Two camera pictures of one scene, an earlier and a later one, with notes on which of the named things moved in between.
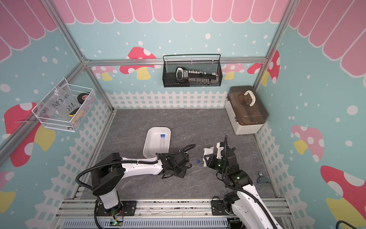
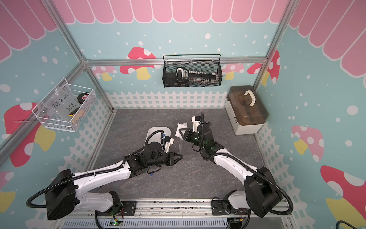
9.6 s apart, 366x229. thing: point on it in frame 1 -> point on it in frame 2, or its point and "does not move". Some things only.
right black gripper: x=210 y=161 -> x=188 y=134
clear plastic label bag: x=58 y=104 does not move
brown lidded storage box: x=247 y=111 does not move
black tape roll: x=82 y=97 does not move
